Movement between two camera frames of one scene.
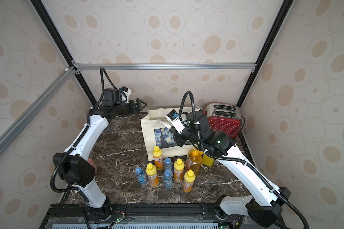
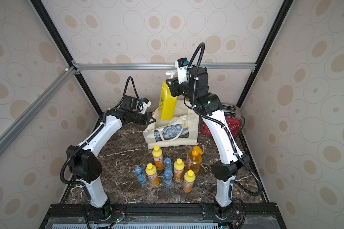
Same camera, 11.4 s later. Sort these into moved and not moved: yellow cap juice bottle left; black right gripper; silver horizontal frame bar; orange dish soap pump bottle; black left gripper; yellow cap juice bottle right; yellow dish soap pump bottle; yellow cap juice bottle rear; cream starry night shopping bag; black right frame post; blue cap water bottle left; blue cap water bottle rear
Moved: cream starry night shopping bag; black right gripper; yellow dish soap pump bottle; black left gripper
Not moved: orange dish soap pump bottle; yellow cap juice bottle right; silver horizontal frame bar; blue cap water bottle left; black right frame post; blue cap water bottle rear; yellow cap juice bottle left; yellow cap juice bottle rear
